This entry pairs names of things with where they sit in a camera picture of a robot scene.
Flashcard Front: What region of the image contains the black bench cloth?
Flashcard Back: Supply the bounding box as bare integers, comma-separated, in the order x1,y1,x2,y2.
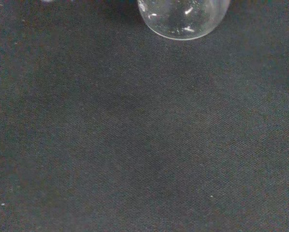
0,0,289,232

